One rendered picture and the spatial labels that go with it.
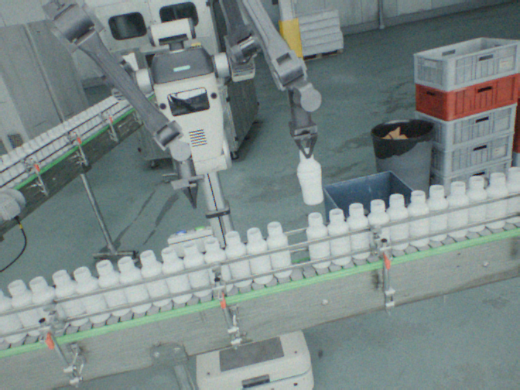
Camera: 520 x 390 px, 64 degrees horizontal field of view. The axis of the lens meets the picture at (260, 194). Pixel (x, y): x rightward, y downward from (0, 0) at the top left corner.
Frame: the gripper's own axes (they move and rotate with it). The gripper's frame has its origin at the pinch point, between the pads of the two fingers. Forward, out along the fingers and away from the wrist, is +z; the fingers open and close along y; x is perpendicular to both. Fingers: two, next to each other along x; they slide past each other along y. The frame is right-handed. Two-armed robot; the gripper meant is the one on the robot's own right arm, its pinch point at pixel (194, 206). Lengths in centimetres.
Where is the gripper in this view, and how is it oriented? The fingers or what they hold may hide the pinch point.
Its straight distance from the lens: 132.6
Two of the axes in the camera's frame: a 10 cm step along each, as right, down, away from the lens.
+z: 2.1, 9.7, 1.0
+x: -0.7, -0.9, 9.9
